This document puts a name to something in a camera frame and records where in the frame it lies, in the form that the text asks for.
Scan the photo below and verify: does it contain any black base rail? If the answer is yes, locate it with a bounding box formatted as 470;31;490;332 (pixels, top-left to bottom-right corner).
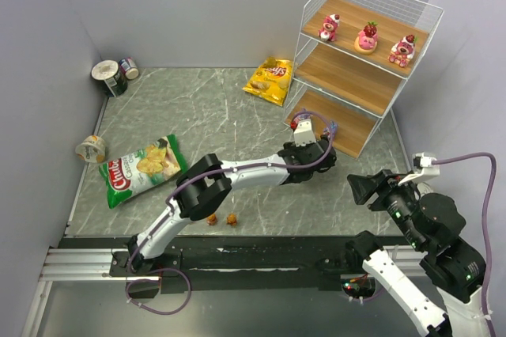
109;232;385;297

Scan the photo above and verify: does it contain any black labelled can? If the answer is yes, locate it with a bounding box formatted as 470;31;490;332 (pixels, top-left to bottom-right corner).
91;60;127;97

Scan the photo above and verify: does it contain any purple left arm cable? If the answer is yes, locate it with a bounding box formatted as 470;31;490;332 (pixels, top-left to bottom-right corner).
128;111;333;271

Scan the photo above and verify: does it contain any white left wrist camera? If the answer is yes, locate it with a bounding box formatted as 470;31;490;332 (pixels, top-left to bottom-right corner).
293;119;316;147

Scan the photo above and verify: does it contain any green cassava chips bag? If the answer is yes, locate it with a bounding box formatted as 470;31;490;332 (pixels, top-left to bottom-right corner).
99;134;187;209

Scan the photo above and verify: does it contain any yellow Lays chips bag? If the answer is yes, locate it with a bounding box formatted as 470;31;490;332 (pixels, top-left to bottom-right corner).
243;56;293;107

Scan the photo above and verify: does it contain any pink bear strawberry donut toy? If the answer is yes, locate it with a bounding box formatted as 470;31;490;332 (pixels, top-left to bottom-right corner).
354;21;378;55

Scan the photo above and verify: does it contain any purple bunny donut toy front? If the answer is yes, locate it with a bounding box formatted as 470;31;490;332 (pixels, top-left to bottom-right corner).
290;112;311;130

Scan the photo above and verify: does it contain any white wire wooden shelf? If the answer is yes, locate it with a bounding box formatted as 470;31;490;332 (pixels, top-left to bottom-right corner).
285;0;444;158

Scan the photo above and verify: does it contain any blue white tipped can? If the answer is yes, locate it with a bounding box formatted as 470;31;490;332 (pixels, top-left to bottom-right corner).
118;57;139;80

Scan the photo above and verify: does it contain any pink bear cream hat toy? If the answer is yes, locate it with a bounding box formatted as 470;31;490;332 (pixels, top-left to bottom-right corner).
318;14;340;42

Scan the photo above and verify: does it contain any orange bear toy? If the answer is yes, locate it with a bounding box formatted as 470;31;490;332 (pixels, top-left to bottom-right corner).
226;214;237;226
206;214;217;225

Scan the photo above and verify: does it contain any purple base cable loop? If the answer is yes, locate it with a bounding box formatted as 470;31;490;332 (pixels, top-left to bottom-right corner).
125;267;193;316

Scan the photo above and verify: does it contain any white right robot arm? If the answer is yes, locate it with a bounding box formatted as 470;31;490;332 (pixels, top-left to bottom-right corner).
347;170;495;336

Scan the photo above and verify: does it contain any pink bear cake toy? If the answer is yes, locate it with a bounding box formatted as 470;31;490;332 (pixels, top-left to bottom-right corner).
388;34;417;68

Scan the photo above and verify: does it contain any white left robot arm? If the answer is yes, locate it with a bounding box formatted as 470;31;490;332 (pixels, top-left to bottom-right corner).
126;136;337;273

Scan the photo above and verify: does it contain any silver top tin can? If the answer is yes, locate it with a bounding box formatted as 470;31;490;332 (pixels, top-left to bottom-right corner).
417;182;433;196

